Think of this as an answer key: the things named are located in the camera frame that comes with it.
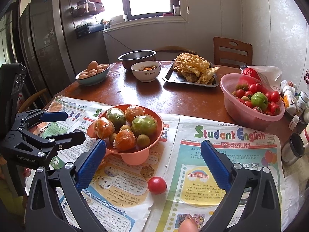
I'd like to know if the small brown longan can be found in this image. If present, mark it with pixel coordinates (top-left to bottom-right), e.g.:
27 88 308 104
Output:
137 134 150 149

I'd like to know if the white ceramic bowl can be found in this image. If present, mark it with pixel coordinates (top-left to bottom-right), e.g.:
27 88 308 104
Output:
131 61 161 82

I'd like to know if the green citrus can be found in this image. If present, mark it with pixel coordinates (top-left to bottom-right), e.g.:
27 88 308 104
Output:
106 108 126 130

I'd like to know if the steel mixing bowl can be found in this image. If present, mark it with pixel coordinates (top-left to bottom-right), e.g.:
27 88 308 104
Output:
118 50 157 71

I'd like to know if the left newspaper sheet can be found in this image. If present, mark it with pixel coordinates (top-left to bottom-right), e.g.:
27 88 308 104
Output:
32 96 180 231

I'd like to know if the white plastic bag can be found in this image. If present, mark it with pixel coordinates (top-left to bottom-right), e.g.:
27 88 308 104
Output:
240 65 282 92

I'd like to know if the fried dough pile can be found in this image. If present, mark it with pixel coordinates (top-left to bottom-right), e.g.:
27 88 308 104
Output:
174 53 219 84

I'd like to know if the dark metal tray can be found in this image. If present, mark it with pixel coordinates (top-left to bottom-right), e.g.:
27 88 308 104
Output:
163 60 219 87

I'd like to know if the large orange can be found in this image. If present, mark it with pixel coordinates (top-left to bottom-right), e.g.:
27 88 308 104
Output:
113 129 136 152

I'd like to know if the red tomato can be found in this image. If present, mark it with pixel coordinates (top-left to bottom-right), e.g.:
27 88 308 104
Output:
148 177 167 195

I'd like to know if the dark refrigerator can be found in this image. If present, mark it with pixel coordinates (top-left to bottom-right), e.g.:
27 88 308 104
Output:
19 0 75 97

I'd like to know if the peeled orange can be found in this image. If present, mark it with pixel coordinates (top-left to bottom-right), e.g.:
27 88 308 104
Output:
125 105 145 122

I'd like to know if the pink plastic basin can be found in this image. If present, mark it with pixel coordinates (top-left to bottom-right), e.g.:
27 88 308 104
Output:
220 73 285 131

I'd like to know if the yellow-green citrus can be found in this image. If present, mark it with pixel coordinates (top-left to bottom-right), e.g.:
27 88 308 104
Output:
131 115 158 137

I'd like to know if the teal bowl of eggs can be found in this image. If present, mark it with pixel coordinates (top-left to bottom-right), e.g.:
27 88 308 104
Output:
76 60 110 86

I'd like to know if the wooden chair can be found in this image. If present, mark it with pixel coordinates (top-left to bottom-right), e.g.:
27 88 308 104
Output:
213 37 253 68

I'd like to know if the white medicine bottle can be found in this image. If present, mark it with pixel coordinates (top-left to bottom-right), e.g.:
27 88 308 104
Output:
283 90 296 115

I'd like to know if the steel cup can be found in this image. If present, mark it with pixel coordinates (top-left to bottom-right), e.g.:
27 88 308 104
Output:
281 133 305 166

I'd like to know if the Student English newspaper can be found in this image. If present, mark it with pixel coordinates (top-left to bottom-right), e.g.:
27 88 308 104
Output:
145 115 284 231

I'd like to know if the orange pink fruit plate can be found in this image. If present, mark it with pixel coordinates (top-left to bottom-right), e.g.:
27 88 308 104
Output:
87 104 164 165

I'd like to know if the green tomato in basin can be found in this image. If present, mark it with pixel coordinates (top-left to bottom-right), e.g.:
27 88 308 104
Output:
250 92 269 111

